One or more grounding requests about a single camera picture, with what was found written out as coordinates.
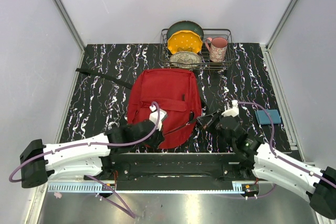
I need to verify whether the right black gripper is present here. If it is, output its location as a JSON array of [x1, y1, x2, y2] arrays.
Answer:
[[197, 109, 234, 147]]

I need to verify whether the red student backpack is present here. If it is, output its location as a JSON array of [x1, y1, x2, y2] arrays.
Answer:
[[76, 68, 202, 149]]

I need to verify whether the blue card wallet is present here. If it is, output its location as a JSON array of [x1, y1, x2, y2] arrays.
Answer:
[[255, 110, 281, 125]]

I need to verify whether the black wire dish rack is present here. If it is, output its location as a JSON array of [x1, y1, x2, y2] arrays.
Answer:
[[160, 28, 234, 69]]

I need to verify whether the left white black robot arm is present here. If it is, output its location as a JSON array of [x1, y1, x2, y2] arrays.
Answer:
[[19, 120, 164, 188]]

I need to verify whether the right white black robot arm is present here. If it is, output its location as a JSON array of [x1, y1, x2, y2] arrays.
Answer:
[[197, 113, 335, 220]]

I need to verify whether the grey patterned small plate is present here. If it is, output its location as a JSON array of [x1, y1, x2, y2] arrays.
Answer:
[[170, 51, 202, 68]]

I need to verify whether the pink patterned mug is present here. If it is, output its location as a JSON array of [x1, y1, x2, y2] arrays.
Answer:
[[205, 37, 228, 63]]

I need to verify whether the yellow dotted plate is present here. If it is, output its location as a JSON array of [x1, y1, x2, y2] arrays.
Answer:
[[167, 30, 203, 54]]

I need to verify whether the dark green plate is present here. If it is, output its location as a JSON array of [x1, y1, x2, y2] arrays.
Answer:
[[166, 20, 204, 40]]

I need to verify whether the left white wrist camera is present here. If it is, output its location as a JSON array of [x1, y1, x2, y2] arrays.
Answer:
[[149, 105, 167, 131]]

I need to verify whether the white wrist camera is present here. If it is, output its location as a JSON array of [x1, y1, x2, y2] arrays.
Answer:
[[221, 100, 239, 117], [149, 105, 167, 131]]

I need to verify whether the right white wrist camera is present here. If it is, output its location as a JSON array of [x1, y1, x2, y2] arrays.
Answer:
[[221, 100, 239, 117]]

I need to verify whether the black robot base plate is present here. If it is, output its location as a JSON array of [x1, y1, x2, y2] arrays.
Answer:
[[94, 153, 256, 180]]

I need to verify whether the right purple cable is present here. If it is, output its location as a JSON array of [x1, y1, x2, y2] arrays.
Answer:
[[217, 100, 336, 200]]

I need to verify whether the aluminium frame rail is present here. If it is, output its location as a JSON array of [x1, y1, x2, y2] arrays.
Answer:
[[52, 0, 86, 52]]

